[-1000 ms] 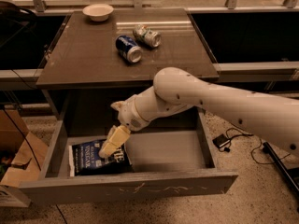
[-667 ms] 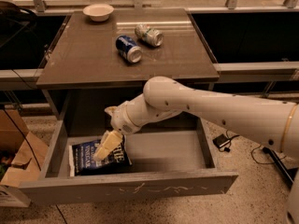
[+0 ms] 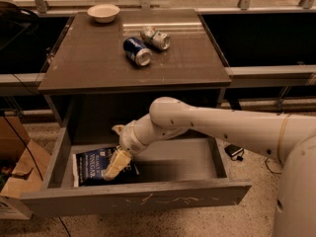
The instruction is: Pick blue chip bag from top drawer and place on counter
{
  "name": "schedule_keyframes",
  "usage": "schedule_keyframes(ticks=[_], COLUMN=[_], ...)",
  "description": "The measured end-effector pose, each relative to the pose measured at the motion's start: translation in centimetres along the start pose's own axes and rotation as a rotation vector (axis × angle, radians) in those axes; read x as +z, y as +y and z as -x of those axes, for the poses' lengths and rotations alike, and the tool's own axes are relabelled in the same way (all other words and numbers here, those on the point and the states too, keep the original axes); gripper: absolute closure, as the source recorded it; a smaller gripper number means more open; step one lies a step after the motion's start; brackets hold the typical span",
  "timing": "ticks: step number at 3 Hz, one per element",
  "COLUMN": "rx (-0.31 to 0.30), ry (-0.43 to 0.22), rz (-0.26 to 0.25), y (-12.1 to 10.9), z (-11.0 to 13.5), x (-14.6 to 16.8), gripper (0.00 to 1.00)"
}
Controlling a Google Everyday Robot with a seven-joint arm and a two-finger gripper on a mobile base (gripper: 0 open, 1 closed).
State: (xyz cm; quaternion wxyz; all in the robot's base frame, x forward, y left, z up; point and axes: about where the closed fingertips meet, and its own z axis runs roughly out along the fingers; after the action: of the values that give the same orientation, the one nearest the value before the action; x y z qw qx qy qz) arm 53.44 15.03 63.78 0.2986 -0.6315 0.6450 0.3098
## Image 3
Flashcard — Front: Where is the black floor cable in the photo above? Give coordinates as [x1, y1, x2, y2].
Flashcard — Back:
[230, 147, 284, 176]

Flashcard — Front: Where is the grey cabinet with glossy top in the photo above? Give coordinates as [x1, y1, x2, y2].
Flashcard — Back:
[38, 9, 232, 126]

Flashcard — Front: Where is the green and white soda can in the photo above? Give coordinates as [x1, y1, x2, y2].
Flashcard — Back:
[140, 26, 171, 50]

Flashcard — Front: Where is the metal window railing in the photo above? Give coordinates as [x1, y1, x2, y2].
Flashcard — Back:
[0, 0, 315, 96]

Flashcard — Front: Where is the open grey top drawer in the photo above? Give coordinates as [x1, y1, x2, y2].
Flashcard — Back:
[19, 94, 253, 218]

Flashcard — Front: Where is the white bowl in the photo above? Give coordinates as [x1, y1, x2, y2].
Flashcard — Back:
[87, 4, 120, 24]

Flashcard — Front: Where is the blue Kettle chip bag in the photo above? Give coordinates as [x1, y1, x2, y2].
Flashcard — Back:
[73, 147, 139, 187]

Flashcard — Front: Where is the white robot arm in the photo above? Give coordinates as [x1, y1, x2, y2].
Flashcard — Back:
[103, 97, 316, 237]

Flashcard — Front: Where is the dark equipment at top left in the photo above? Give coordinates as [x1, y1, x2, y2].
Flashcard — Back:
[0, 1, 40, 52]

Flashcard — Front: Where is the blue soda can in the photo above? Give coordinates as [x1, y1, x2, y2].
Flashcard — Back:
[123, 37, 152, 66]

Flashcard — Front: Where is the brown cardboard box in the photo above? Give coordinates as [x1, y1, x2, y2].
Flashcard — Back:
[0, 117, 50, 220]

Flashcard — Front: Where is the black cable at left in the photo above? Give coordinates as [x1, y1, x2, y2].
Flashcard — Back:
[0, 110, 45, 182]

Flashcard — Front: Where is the small black power adapter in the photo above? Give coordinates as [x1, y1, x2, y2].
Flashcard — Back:
[224, 144, 244, 158]

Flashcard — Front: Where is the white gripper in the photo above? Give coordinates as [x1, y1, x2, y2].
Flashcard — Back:
[103, 120, 147, 181]

